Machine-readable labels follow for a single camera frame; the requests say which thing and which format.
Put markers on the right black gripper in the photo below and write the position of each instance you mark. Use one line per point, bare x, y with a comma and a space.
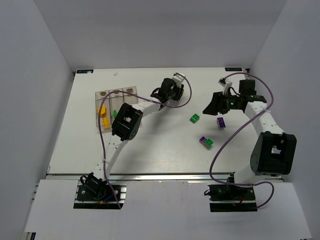
221, 103

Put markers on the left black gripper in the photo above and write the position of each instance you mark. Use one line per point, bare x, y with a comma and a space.
178, 92

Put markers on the green lego joined brick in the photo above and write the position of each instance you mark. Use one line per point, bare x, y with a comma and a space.
208, 143

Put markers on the purple small lego brick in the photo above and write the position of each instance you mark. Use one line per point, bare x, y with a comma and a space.
203, 140

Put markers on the yellow round-top lego brick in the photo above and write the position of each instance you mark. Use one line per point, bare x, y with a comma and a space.
103, 112

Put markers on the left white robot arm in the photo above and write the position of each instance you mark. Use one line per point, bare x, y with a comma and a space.
124, 128

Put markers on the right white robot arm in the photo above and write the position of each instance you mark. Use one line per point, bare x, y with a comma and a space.
274, 151

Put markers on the purple long lego brick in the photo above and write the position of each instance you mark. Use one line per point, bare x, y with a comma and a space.
220, 123

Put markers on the right blue corner label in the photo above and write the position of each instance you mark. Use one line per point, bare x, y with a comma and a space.
233, 69

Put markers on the blue corner label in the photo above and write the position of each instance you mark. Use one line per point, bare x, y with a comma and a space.
84, 71
233, 69

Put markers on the right clear plastic container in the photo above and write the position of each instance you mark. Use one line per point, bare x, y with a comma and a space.
130, 95

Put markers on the clear plastic container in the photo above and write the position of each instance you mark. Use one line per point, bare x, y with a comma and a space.
99, 97
116, 101
130, 95

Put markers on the middle clear plastic container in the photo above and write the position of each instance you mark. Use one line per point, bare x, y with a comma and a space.
116, 101

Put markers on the left clear plastic container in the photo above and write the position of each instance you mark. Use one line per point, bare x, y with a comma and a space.
99, 97

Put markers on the left blue corner label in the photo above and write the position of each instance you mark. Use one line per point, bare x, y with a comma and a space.
84, 71

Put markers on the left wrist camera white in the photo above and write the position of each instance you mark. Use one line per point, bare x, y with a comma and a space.
178, 78

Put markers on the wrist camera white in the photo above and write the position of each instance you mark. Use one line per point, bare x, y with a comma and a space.
178, 78
226, 84

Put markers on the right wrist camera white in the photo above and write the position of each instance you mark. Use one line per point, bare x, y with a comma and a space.
226, 84

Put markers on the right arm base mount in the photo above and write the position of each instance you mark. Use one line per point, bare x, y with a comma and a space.
231, 199

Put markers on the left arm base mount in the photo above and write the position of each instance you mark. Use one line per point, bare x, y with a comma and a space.
93, 193

